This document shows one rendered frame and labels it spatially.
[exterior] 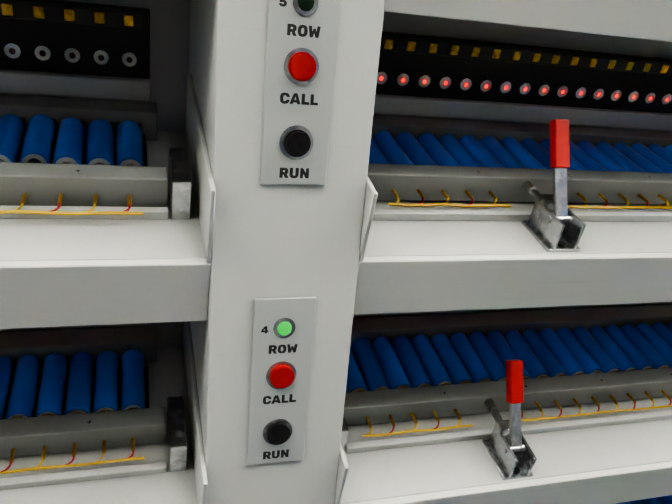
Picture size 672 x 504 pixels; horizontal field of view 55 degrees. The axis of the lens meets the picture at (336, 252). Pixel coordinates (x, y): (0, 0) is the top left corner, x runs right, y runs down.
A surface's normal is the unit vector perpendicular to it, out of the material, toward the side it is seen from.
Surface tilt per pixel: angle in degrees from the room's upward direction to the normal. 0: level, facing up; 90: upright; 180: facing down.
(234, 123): 90
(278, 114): 90
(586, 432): 16
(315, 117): 90
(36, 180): 106
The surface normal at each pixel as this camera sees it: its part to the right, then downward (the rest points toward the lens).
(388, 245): 0.16, -0.82
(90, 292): 0.25, 0.57
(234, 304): 0.28, 0.32
